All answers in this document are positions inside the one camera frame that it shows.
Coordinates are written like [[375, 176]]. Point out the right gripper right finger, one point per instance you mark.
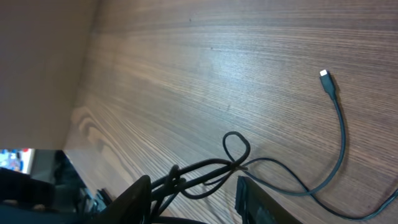
[[255, 206]]

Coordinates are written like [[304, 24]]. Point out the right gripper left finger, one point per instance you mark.
[[132, 206]]

